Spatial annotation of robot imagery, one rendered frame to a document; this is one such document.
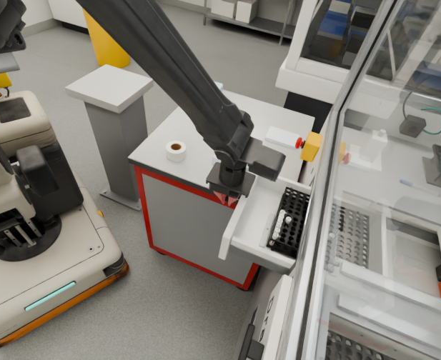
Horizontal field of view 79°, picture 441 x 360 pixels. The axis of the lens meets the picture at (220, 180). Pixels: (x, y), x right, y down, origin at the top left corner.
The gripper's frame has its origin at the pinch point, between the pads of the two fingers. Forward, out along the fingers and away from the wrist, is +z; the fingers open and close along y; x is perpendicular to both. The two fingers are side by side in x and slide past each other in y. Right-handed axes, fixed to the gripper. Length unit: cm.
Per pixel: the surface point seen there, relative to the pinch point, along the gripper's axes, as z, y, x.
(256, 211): 6.2, 7.7, 4.9
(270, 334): -3.6, 17.2, -25.9
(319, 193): -9.0, 19.6, 4.3
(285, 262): 0.5, 17.5, -9.9
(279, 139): 13.3, 6.0, 47.4
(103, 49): 71, -193, 178
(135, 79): 14, -69, 60
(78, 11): 65, -270, 235
